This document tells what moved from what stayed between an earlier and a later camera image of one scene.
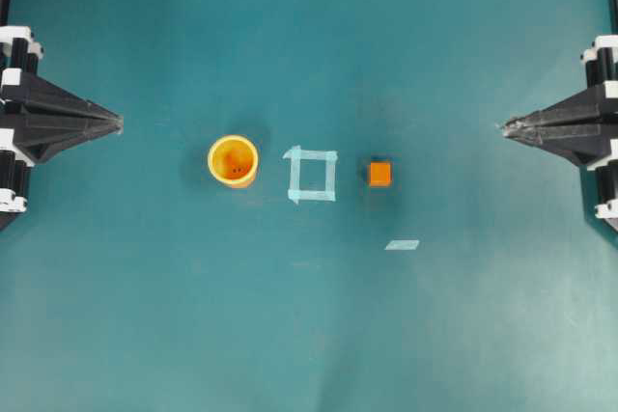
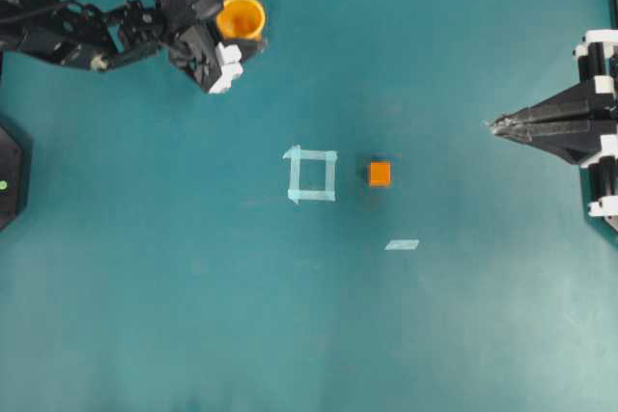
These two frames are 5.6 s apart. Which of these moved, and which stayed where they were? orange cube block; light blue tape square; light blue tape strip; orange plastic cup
Moved: orange plastic cup
Stayed: light blue tape strip; light blue tape square; orange cube block
